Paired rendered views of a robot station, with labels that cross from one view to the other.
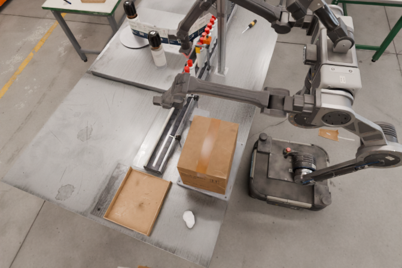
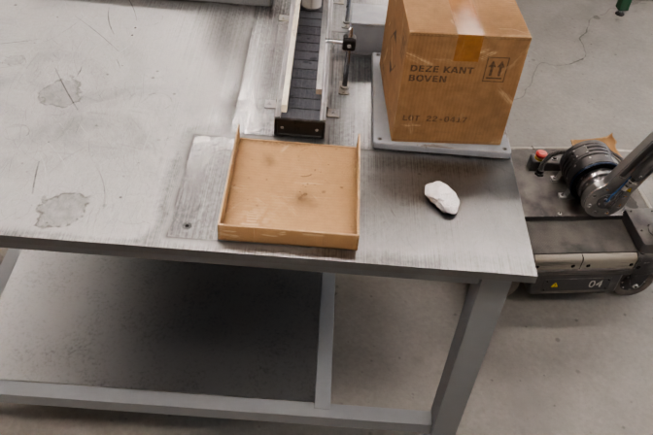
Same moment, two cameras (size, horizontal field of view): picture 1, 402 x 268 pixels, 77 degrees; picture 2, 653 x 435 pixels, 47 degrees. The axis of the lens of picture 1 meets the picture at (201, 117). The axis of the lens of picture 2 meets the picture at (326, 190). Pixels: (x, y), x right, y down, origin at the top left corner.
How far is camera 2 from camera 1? 1.11 m
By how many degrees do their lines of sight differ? 23
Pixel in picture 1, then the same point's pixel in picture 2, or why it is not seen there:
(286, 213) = (579, 315)
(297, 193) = (596, 238)
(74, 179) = (78, 182)
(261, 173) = not seen: hidden behind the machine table
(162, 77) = not seen: outside the picture
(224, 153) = (501, 5)
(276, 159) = (522, 181)
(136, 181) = (265, 158)
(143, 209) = (314, 204)
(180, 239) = (440, 241)
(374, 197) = not seen: outside the picture
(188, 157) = (428, 16)
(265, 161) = not seen: hidden behind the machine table
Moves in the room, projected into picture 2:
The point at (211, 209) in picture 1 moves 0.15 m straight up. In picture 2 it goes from (481, 178) to (498, 120)
